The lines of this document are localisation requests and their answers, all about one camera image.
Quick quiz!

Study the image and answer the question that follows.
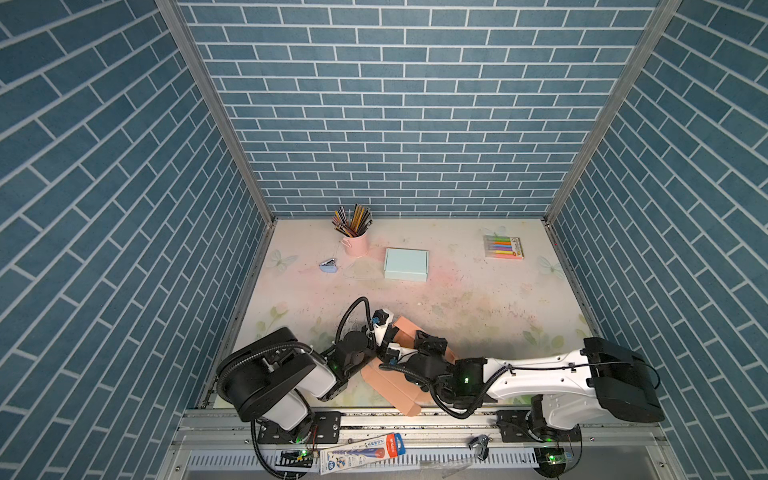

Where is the pink paper box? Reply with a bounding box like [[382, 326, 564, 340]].
[[362, 315, 444, 417]]

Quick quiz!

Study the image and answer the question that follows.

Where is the light blue paper box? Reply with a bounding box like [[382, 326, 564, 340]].
[[384, 248, 429, 282]]

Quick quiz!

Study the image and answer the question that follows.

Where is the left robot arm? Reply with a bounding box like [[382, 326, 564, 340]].
[[216, 322, 392, 435]]

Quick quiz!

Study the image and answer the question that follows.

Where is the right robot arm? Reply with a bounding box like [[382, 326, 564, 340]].
[[379, 335, 665, 431]]

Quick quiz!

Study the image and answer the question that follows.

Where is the small metal clip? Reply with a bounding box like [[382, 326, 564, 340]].
[[467, 434, 490, 462]]

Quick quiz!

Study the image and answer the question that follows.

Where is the pink pencil bucket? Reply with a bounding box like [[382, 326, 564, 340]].
[[341, 234, 369, 258]]

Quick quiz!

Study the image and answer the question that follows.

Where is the red blue white package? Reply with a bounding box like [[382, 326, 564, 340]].
[[319, 433, 406, 475]]

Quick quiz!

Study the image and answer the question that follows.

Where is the bundle of coloured pencils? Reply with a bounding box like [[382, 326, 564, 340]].
[[331, 204, 373, 238]]

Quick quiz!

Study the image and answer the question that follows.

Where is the pack of coloured markers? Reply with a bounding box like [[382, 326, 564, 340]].
[[483, 235, 525, 260]]

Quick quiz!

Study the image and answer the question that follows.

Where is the left black corrugated cable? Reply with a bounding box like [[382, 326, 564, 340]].
[[215, 296, 374, 385]]

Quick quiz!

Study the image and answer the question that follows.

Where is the aluminium mounting rail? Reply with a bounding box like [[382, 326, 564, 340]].
[[158, 406, 684, 479]]

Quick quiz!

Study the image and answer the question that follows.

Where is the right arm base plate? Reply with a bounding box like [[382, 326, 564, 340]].
[[496, 410, 582, 443]]

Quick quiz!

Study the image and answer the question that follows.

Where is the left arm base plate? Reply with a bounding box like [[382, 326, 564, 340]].
[[257, 411, 342, 446]]

